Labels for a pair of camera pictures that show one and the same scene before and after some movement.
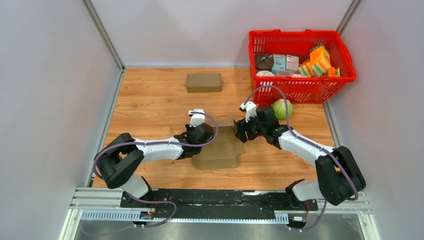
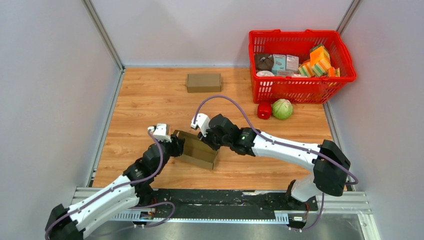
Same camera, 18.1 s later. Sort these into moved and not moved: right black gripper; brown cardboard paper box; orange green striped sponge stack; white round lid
Moved: right black gripper
Not moved: brown cardboard paper box; orange green striped sponge stack; white round lid
